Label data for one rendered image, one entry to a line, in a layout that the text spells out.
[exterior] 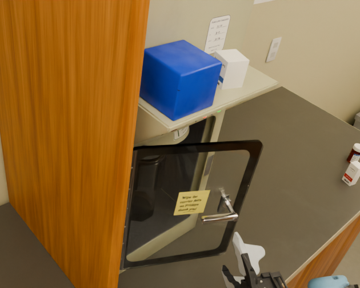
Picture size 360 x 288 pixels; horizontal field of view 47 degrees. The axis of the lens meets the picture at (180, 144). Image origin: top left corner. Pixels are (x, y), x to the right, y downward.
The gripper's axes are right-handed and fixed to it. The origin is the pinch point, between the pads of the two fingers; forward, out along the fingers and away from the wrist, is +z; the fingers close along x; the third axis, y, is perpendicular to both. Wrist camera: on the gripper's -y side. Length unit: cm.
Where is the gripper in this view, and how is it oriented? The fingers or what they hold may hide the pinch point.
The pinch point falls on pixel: (227, 252)
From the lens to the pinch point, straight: 92.6
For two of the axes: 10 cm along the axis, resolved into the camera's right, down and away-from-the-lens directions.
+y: 9.5, -0.6, 3.2
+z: -2.8, -6.2, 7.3
